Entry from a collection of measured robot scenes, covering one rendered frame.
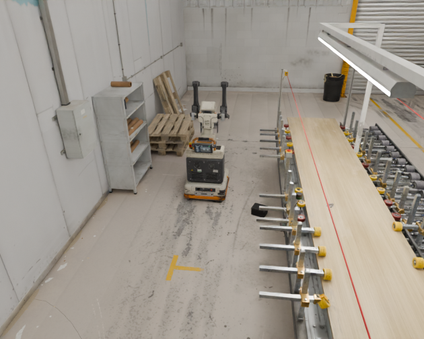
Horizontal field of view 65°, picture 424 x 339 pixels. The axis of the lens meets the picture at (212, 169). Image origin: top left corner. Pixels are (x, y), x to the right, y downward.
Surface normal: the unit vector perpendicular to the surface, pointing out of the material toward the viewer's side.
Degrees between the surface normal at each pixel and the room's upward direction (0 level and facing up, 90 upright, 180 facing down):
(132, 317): 0
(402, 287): 0
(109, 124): 90
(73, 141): 90
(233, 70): 90
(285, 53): 90
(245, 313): 0
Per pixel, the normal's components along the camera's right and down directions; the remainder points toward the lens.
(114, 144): -0.13, 0.47
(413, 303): -0.01, -0.88
